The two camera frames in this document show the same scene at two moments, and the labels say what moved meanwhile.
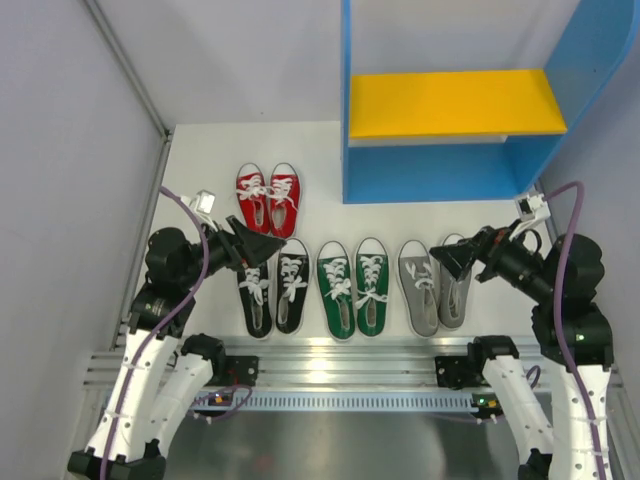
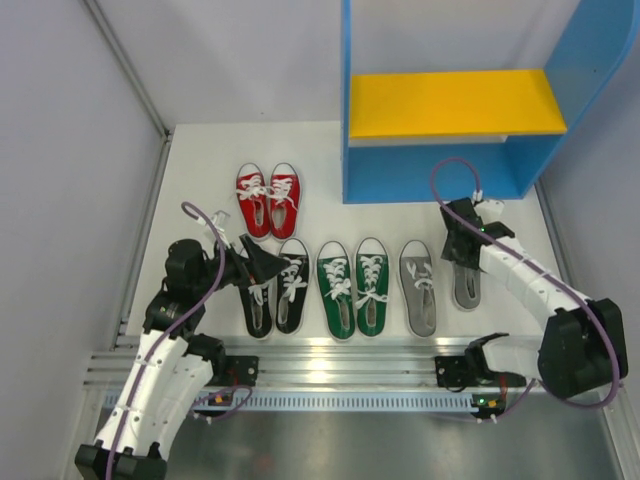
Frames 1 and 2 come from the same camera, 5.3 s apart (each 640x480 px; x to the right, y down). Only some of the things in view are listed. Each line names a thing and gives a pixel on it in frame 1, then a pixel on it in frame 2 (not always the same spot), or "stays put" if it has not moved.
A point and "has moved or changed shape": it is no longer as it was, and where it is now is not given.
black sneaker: (292, 286) stays put
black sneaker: (257, 289) stays put
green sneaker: (336, 289) stays put
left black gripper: (235, 247) to (245, 261)
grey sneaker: (454, 297) has moved or changed shape
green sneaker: (372, 275) stays put
